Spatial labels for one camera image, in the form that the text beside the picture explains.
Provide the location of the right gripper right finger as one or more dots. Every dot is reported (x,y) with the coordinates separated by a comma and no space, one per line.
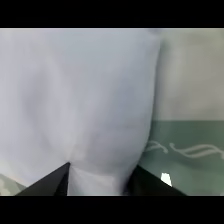
(150,185)

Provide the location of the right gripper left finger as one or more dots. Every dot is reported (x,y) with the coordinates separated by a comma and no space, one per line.
(50,185)

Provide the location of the white garment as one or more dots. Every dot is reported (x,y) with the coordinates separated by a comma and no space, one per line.
(80,100)

